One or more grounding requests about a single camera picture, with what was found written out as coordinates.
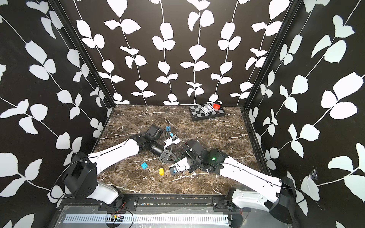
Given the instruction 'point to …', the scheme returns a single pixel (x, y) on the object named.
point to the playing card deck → (207, 109)
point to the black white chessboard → (197, 113)
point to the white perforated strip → (145, 218)
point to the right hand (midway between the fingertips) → (180, 153)
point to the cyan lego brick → (144, 166)
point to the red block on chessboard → (216, 106)
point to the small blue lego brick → (168, 128)
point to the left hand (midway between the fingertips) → (177, 160)
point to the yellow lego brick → (161, 171)
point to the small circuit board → (117, 218)
